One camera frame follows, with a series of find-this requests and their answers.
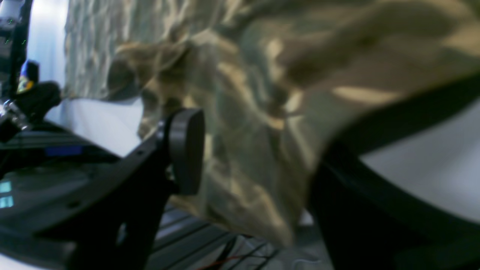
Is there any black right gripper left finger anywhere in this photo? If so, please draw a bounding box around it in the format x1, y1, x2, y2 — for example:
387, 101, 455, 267
1, 109, 206, 270

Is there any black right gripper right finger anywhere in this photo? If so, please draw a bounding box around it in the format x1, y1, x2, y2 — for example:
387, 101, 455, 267
309, 73, 479, 270

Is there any camouflage T-shirt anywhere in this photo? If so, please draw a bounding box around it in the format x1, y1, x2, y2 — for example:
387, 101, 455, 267
64, 0, 479, 247

